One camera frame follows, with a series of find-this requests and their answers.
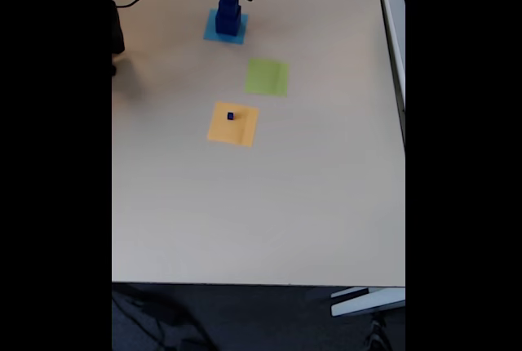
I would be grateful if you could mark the large blue cube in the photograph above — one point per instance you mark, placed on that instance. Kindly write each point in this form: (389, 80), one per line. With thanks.
(227, 24)

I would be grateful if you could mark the blue paper square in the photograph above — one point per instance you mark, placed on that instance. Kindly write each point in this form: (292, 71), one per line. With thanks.
(210, 32)

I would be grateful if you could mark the white neighbouring desk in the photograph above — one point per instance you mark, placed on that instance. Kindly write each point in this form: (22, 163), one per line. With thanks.
(397, 41)

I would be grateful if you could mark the white table foot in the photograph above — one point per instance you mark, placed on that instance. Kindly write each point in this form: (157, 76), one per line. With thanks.
(367, 302)

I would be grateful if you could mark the medium blue cube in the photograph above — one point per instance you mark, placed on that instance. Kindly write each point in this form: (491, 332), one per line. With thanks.
(229, 9)

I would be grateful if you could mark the orange paper square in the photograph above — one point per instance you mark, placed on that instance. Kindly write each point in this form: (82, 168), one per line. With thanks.
(222, 130)

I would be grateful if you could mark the green paper square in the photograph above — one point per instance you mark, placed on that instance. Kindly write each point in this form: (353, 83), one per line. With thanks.
(267, 77)

